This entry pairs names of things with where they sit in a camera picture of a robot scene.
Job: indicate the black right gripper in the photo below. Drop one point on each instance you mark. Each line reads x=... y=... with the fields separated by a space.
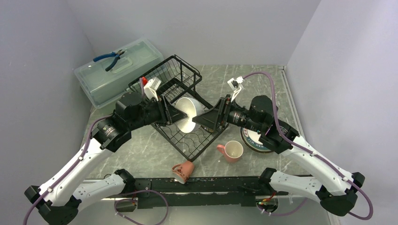
x=220 y=112

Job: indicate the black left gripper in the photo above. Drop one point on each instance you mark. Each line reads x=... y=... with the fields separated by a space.
x=169 y=114

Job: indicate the white ceramic bowl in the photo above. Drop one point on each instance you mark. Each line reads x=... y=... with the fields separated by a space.
x=191 y=107

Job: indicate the black wire dish rack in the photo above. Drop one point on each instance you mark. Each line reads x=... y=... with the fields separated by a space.
x=179 y=79

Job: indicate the small pink mug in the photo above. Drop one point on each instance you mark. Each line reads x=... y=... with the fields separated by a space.
x=182 y=172

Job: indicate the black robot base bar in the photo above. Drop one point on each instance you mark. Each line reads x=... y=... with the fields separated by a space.
x=244 y=191

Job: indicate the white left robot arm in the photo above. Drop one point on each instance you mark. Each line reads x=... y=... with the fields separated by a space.
x=60 y=199

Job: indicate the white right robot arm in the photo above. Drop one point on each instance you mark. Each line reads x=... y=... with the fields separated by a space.
x=331 y=186

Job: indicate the large pink mug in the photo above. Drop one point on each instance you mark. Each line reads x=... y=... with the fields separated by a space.
x=232 y=151

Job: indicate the clear plastic storage box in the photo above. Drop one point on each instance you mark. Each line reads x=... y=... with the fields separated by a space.
x=106 y=77

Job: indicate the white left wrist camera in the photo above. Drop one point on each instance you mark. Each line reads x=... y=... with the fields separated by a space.
x=150 y=87

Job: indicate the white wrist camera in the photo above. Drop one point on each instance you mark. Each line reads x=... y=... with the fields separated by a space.
x=150 y=87
x=236 y=86

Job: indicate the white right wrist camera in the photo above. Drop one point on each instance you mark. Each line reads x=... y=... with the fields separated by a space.
x=236 y=86

